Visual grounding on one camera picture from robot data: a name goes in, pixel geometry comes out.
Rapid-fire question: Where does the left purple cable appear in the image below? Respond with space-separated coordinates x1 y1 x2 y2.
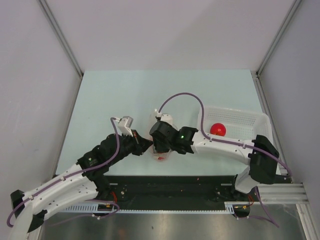
6 116 121 227

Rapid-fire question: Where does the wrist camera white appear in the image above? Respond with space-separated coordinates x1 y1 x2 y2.
115 116 133 137
154 109 173 126

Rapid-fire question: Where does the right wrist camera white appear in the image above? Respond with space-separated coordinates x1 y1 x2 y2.
154 109 173 126

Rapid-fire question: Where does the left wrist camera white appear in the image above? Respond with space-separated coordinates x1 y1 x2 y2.
115 116 133 137

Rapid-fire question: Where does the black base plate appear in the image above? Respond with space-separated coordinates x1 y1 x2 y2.
51 174 293 211

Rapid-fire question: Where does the purple cable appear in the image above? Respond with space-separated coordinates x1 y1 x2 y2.
6 116 121 227
157 92 293 228

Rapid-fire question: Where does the left aluminium frame post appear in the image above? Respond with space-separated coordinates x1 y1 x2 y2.
36 0 84 79

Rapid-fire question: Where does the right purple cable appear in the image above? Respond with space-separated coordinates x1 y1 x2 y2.
157 92 293 228

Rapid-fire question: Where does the clear polka dot zip bag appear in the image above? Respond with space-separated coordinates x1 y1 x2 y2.
148 109 180 163

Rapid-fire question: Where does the white slotted cable duct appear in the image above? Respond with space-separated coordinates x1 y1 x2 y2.
60 202 251 215

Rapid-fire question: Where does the white perforated plastic basket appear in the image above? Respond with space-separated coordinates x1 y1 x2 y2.
197 105 274 143

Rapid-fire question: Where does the right aluminium side rail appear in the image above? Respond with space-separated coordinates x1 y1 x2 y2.
251 71 287 164

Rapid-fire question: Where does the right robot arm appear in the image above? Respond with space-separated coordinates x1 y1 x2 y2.
149 121 279 201

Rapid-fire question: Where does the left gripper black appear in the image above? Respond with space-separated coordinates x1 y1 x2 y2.
108 129 153 166

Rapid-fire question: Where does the aluminium frame post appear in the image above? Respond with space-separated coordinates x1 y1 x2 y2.
255 0 304 77
36 0 84 79

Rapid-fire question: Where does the right aluminium frame post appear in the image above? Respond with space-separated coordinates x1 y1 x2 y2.
255 0 304 77

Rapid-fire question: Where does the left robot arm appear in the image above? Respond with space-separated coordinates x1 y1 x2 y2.
7 130 153 232

